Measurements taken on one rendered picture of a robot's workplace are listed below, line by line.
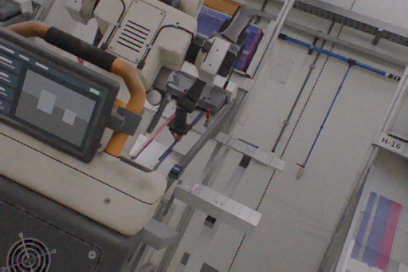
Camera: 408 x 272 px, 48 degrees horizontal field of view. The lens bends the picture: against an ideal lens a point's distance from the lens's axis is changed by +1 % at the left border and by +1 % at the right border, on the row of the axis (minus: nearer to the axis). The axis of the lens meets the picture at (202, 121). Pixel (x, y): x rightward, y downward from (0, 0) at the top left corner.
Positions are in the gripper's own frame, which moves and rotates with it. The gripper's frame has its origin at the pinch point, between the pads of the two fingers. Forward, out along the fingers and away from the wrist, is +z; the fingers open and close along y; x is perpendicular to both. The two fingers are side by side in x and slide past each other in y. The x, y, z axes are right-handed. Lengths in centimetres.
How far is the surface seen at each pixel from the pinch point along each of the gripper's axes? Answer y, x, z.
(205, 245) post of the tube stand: -36, 32, 17
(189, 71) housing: 19.3, -42.4, -7.0
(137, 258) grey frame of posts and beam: -13, 50, 24
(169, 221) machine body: -10.3, 18.5, 35.8
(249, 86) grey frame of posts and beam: -13, -52, -6
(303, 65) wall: -12, -199, 60
